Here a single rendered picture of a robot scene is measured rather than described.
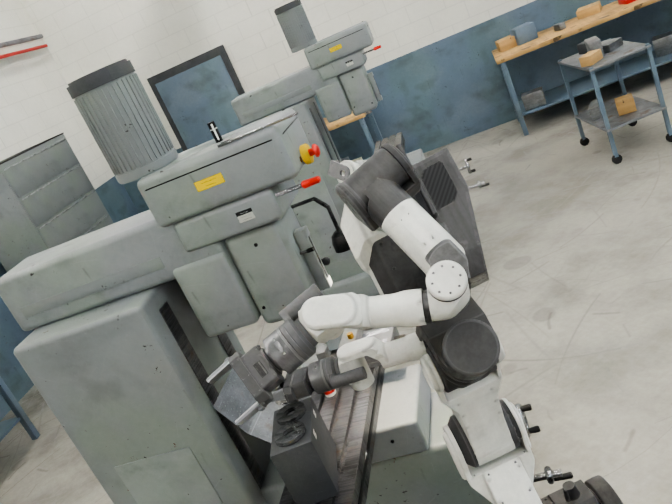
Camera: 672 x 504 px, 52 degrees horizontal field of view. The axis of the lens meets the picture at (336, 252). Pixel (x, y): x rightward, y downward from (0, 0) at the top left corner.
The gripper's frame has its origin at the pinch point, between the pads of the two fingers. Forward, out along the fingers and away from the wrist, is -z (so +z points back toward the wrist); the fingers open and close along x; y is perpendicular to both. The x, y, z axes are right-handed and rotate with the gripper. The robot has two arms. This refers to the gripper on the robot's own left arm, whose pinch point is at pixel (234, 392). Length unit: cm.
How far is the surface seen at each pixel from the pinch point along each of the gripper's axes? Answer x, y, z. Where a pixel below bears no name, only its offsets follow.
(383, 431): -11, -91, 11
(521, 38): 277, -527, 349
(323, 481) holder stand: -16, -56, -7
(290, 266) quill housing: 39, -58, 22
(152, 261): 67, -52, -9
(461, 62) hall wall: 330, -582, 307
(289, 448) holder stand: -5.1, -48.4, -7.6
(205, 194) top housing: 65, -38, 17
